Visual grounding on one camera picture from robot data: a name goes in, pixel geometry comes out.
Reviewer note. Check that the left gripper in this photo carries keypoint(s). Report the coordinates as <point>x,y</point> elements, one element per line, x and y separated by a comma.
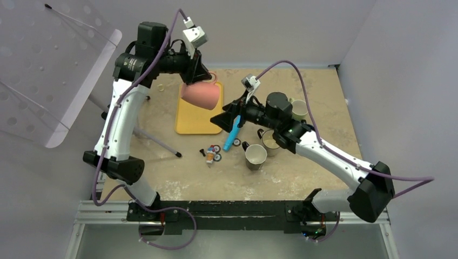
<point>201,73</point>

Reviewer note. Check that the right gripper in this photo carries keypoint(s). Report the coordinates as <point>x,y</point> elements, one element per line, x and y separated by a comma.
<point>226,120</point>

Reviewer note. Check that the pink mug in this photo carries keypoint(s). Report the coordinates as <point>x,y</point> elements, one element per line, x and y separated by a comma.
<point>203,94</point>

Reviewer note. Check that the black mug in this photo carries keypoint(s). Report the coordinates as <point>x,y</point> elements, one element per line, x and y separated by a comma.
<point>255,156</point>

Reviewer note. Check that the cream mug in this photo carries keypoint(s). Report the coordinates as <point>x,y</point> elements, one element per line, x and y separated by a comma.
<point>268,142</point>

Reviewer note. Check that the light green mug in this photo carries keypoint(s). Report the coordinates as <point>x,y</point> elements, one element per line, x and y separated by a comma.
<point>299,109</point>

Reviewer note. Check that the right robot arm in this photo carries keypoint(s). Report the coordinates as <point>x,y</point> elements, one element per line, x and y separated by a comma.
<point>370,188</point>

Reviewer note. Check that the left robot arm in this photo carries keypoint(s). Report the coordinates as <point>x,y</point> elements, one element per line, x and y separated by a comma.
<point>150,55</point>

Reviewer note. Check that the blue toy microphone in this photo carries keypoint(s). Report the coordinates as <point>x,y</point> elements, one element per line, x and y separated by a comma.
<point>232,135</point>

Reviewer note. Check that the poker chip by microphone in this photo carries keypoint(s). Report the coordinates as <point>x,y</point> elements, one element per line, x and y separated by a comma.
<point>236,142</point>

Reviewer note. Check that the ice cream cone toy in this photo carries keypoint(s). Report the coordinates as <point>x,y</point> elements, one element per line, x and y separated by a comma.
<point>210,153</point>

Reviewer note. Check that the yellow tray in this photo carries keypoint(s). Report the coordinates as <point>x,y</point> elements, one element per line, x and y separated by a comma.
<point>193,120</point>

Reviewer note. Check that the poker chip 50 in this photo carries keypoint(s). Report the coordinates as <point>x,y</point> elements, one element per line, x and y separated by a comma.
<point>217,157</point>

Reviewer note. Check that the tripod stand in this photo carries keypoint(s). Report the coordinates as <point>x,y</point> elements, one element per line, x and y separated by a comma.
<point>137,130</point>

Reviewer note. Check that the white perforated panel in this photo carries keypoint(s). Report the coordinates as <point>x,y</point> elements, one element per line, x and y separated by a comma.
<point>52,55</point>

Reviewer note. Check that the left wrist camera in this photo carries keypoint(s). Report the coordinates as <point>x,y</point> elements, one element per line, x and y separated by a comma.
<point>194,36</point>

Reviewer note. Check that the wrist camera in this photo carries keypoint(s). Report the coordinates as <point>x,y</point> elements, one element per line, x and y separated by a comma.
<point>251,84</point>
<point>194,36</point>

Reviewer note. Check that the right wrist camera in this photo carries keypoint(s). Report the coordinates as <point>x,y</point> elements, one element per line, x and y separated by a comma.
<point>251,84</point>

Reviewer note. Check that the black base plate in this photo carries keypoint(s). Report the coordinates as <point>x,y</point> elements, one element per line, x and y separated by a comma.
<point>290,216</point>

